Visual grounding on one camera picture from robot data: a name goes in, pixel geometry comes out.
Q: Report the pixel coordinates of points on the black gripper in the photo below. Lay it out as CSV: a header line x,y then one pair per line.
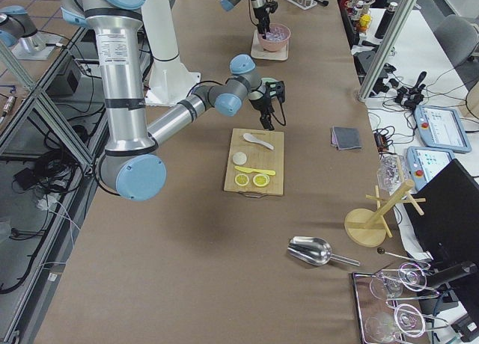
x,y
258,11
260,105

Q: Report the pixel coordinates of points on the pink bowl of ice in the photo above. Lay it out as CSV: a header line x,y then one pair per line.
x,y
276,38

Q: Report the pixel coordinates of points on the white ceramic spoon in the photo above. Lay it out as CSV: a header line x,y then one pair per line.
x,y
252,139

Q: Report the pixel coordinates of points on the green ceramic bowl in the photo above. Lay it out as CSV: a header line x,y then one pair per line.
x,y
268,81

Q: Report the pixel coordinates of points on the metal ice scoop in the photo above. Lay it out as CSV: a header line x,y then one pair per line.
x,y
316,251

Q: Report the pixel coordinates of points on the cream rabbit tray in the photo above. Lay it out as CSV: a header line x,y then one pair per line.
x,y
257,51

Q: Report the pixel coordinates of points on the bamboo cutting board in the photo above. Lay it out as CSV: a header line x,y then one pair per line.
x,y
258,157

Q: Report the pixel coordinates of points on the yellow plastic knife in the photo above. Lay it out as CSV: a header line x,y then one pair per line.
x,y
254,170

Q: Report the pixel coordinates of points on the grey folded cloth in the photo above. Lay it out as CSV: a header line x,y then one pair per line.
x,y
345,138

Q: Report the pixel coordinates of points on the black bottle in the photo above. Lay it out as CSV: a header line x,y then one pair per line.
x,y
386,20

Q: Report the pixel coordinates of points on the wooden mug tree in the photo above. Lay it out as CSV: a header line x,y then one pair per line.
x,y
368,228

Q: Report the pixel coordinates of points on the teach pendant near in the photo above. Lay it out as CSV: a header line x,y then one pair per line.
x,y
425,163

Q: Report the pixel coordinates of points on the teach pendant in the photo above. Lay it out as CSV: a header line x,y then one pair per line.
x,y
441,127
425,163

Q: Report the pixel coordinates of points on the teach pendant far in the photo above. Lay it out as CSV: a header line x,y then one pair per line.
x,y
441,127

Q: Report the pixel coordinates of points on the office chair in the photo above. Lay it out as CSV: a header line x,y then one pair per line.
x,y
458,38

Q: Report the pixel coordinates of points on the black monitor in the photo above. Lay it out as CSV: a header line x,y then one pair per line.
x,y
448,229

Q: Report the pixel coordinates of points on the glass rack tray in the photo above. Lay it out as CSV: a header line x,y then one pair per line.
x,y
387,305

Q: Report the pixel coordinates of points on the copper wire bottle basket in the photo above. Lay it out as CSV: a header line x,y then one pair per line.
x,y
359,14

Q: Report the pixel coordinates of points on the white camera mast base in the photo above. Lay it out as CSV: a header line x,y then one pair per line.
x,y
169,81

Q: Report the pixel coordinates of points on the aluminium frame post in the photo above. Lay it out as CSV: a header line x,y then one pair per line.
x,y
394,29

